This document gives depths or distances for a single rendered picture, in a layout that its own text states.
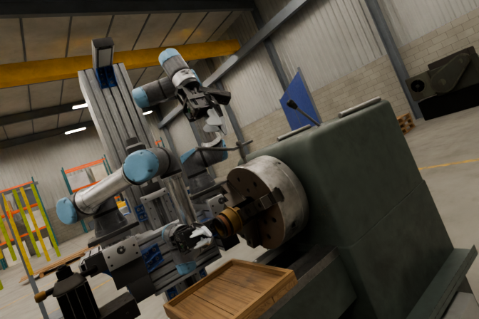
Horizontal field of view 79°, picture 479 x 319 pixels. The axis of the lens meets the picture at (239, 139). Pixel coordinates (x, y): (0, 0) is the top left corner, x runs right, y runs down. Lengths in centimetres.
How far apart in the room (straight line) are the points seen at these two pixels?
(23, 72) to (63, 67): 117
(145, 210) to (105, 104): 63
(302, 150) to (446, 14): 1017
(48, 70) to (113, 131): 1018
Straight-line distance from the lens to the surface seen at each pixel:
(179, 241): 102
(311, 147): 99
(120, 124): 177
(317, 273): 103
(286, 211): 96
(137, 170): 115
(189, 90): 96
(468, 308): 150
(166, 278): 158
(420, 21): 1118
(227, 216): 98
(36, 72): 1183
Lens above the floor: 129
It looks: 2 degrees up
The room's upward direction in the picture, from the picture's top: 22 degrees counter-clockwise
